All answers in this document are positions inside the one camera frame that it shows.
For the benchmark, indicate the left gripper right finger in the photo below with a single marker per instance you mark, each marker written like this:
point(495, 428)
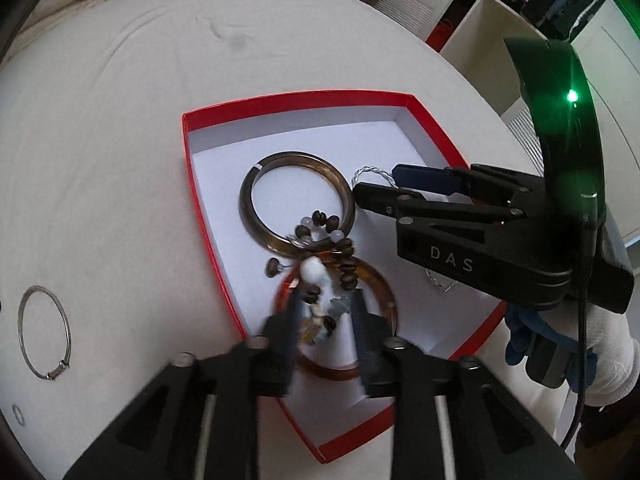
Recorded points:
point(452, 419)

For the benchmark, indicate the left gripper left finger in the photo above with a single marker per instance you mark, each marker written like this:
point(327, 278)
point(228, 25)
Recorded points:
point(198, 418)

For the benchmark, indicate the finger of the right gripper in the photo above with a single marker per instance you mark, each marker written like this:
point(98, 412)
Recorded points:
point(490, 185)
point(399, 203)

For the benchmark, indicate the twisted silver hoop earring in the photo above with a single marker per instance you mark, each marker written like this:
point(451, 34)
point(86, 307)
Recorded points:
point(373, 173)

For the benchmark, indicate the red shallow box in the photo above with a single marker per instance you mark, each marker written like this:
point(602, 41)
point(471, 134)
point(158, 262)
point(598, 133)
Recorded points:
point(348, 129)

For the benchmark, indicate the thin silver bangle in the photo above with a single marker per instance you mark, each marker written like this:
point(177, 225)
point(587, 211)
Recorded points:
point(43, 333)

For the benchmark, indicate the dark brown bangle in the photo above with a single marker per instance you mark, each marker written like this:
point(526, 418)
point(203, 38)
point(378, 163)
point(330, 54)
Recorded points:
point(293, 203)

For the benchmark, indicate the amber orange bangle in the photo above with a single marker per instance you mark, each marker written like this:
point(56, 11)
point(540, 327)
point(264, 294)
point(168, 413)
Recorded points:
point(326, 347)

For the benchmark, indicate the right gloved hand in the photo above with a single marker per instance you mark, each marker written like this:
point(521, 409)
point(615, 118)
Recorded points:
point(612, 353)

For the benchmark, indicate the white wardrobe shelving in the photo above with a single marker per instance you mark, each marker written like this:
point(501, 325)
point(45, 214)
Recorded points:
point(609, 51)

